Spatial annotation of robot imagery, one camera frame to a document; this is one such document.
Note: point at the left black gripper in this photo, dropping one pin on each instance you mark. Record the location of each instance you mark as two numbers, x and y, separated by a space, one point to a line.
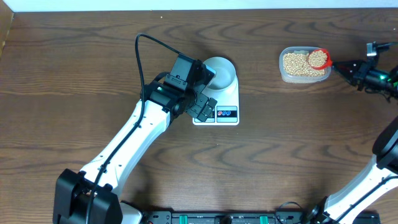
195 111

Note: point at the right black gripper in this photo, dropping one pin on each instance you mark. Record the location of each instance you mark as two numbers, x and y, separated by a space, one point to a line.
359 74

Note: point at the red measuring scoop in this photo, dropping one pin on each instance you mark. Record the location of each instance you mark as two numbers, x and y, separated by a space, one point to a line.
319 59

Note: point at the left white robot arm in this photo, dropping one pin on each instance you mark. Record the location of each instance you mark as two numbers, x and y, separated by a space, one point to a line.
92 194

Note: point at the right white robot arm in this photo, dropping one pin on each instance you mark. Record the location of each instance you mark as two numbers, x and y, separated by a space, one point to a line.
380 174

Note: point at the white digital kitchen scale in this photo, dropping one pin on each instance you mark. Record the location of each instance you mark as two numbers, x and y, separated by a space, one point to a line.
226 111

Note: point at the grey round bowl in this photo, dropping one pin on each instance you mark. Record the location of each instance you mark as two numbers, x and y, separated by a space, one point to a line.
225 74

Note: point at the clear plastic container of soybeans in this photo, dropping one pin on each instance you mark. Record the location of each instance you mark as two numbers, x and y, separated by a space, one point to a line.
294 67

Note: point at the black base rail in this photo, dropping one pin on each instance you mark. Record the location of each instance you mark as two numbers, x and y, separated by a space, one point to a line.
282 215

